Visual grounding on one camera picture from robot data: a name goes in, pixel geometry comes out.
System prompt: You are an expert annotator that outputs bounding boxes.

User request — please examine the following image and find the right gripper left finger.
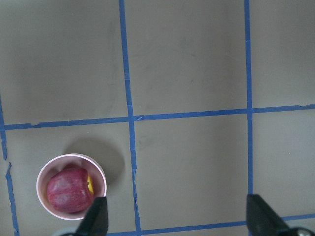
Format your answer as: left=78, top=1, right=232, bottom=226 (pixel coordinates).
left=74, top=197, right=109, bottom=236

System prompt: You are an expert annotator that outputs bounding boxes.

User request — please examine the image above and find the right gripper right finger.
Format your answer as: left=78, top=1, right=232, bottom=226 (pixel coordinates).
left=246, top=194, right=315, bottom=236

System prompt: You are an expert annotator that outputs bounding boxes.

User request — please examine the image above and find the red apple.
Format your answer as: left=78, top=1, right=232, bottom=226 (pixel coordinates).
left=47, top=168, right=94, bottom=213

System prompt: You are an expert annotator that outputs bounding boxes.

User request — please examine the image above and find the pink bowl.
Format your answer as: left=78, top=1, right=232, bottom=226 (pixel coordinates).
left=36, top=153, right=107, bottom=221

